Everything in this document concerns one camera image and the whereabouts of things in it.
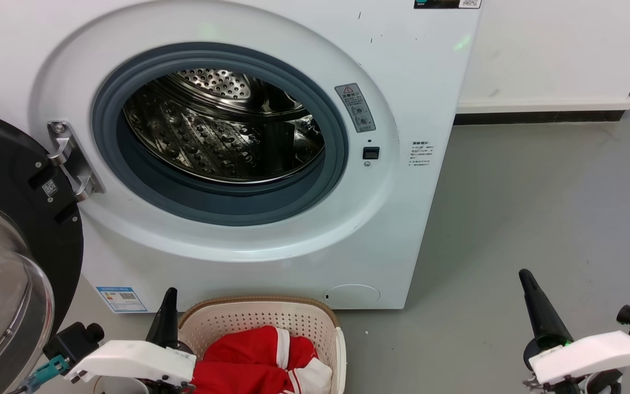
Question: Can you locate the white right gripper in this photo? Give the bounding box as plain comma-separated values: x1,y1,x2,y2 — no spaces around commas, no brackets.
518,269,630,394

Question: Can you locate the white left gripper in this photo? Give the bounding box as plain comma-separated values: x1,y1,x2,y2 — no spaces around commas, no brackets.
63,287,196,394

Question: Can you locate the red and white garment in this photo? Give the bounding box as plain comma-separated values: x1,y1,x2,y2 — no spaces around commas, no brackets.
189,326,333,394

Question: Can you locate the cream perforated laundry basket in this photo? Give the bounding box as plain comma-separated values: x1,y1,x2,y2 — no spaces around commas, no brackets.
177,295,347,394

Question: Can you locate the silver metal door hinge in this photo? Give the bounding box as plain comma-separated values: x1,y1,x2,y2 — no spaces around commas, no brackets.
47,120,105,202

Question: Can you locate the stainless steel washer drum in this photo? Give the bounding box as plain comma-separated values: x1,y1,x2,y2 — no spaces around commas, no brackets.
122,68,325,184

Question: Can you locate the blue energy label sticker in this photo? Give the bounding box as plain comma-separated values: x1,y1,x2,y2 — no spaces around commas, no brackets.
96,286,148,314

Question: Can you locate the grey rubber door gasket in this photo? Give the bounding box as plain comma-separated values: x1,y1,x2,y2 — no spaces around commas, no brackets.
92,42,348,226

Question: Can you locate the white front-load washing machine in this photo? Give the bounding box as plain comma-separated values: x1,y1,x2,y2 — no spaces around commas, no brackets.
0,0,482,311

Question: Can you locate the round white filter cover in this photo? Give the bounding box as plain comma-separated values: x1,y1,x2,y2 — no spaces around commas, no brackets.
323,283,381,310

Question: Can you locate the black and white baseboard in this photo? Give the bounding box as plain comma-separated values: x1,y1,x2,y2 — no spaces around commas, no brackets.
453,97,630,126

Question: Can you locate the grey warning sticker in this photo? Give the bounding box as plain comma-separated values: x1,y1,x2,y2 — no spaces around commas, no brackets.
335,83,377,133

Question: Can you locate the teal connector cable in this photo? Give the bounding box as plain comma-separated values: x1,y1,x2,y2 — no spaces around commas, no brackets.
6,355,69,394

